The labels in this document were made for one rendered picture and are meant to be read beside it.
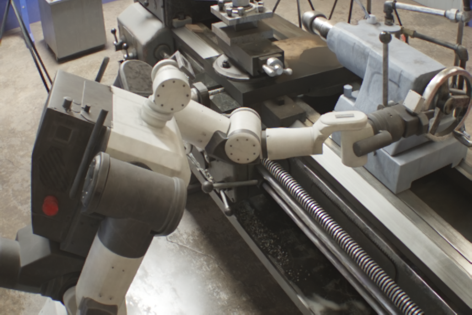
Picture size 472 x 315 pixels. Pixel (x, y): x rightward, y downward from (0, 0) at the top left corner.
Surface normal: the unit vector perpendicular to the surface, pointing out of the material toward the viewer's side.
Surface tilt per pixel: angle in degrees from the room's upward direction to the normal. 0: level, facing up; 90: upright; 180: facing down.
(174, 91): 85
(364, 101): 66
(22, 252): 14
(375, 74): 76
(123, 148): 46
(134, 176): 36
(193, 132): 87
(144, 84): 32
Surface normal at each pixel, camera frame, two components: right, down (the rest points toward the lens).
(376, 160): -0.89, 0.28
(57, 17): 0.54, 0.45
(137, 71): 0.47, -0.63
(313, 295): -0.04, -0.83
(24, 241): -0.27, -0.75
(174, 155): 0.48, -0.32
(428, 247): -0.55, -0.51
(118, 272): 0.21, 0.46
